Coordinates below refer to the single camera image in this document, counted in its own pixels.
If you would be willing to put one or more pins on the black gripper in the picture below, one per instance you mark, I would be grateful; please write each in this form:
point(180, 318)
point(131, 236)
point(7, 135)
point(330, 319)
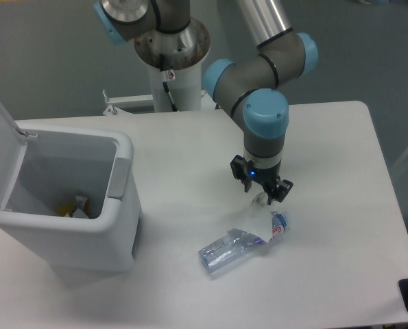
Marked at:
point(269, 178)

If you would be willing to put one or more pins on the clear plastic wrapper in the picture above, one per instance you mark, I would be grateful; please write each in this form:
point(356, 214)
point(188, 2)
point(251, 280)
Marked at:
point(256, 219)

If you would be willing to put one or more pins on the clear crushed plastic bottle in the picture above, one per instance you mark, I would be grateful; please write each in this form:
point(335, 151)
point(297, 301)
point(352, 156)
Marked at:
point(236, 246)

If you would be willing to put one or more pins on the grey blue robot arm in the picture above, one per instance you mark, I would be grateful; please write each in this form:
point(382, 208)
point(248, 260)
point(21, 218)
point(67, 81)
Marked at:
point(247, 93)

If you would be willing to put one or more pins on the yellow trash in can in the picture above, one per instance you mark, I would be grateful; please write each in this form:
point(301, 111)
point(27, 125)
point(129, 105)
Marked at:
point(79, 207)

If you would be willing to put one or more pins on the white trash can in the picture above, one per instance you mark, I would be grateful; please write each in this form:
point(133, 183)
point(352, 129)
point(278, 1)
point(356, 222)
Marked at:
point(68, 194)

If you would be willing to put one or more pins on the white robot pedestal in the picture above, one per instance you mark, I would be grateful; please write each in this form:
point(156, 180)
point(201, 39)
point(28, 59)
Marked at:
point(173, 53)

